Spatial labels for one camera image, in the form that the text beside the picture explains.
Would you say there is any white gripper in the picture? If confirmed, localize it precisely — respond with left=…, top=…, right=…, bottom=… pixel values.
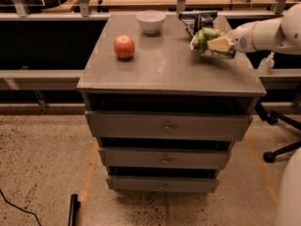
left=207, top=25, right=255, bottom=53

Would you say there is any green jalapeno chip bag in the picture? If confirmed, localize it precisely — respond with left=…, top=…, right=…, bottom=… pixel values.
left=190, top=28, right=235, bottom=59

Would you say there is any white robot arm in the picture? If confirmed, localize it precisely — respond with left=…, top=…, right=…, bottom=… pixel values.
left=207, top=4, right=301, bottom=55

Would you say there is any dark blue chip bag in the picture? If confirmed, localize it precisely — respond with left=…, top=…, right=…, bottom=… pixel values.
left=179, top=10, right=217, bottom=37

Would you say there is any white bowl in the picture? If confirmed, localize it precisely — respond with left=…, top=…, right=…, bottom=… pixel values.
left=136, top=10, right=166, bottom=34

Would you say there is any clear sanitizer pump bottle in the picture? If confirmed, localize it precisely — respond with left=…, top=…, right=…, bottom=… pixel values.
left=257, top=52, right=275, bottom=75

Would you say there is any black office chair base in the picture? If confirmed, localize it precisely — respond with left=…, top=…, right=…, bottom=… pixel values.
left=254, top=101, right=301, bottom=164

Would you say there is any grey drawer cabinet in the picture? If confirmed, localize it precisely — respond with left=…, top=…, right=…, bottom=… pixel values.
left=77, top=14, right=265, bottom=193

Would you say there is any red apple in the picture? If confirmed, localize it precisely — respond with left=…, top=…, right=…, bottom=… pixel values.
left=114, top=35, right=135, bottom=59

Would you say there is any top grey drawer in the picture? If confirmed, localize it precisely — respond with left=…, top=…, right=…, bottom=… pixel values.
left=86, top=110, right=251, bottom=141

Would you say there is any grey drawer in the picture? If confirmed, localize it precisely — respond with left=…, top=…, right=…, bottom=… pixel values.
left=86, top=110, right=251, bottom=141
left=99, top=147, right=230, bottom=170
left=105, top=176, right=219, bottom=193

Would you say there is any middle grey drawer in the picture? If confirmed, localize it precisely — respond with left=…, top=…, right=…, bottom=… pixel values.
left=99, top=147, right=230, bottom=170

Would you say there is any bottom grey drawer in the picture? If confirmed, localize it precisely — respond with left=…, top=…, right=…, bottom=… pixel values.
left=105, top=176, right=219, bottom=193

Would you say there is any black bar on floor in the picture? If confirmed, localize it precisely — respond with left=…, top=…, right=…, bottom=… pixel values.
left=68, top=194, right=81, bottom=226

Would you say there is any metal railing frame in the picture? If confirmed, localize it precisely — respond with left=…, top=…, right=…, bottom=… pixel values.
left=0, top=0, right=301, bottom=115

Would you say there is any black floor cable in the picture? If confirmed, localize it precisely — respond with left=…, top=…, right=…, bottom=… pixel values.
left=0, top=188, right=43, bottom=226

